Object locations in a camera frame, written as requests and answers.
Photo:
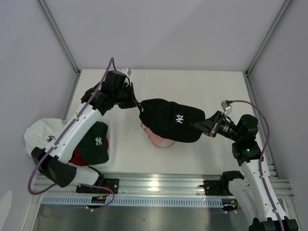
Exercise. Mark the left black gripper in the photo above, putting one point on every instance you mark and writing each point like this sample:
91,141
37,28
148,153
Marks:
132,101

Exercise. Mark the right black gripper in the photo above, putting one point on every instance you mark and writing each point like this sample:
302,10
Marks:
211,126

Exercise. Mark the black baseball cap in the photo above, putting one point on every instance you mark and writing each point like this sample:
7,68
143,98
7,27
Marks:
171,120

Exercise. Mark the pink baseball cap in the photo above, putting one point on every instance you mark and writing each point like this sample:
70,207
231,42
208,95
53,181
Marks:
152,137

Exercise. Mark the white baseball cap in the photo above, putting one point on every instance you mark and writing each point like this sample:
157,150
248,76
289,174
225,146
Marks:
42,132

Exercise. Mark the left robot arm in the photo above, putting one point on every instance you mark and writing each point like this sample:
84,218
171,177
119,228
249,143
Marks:
53,160

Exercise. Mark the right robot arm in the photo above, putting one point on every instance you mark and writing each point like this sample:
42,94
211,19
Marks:
250,186

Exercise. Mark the white plastic basket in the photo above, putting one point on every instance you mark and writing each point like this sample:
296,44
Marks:
110,137

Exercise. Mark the dark green baseball cap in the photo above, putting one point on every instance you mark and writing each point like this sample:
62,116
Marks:
99,129

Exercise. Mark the red baseball cap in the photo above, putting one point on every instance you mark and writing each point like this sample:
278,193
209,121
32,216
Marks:
78,157

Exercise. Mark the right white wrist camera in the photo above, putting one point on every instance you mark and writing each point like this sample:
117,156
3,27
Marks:
226,106

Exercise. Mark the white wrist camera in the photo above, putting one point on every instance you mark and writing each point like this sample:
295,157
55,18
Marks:
226,106
126,71

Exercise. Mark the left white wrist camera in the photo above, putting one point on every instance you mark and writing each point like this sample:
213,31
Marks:
126,71

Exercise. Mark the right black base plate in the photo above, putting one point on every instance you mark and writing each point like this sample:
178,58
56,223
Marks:
215,188

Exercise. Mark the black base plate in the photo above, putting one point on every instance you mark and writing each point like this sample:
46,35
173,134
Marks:
112,184
215,188

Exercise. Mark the aluminium mounting rail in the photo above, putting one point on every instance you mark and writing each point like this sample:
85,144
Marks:
162,185

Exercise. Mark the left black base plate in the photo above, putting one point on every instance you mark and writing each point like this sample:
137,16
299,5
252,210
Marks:
112,184

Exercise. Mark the white slotted cable duct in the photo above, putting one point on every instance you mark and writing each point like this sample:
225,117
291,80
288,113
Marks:
138,201

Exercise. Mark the left aluminium frame post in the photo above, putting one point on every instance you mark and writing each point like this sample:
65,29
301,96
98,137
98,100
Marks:
58,34

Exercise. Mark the aluminium frame post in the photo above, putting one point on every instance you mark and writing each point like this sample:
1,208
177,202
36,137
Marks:
58,34
281,14

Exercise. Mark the right aluminium frame post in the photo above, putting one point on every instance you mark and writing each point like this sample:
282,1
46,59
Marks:
281,14

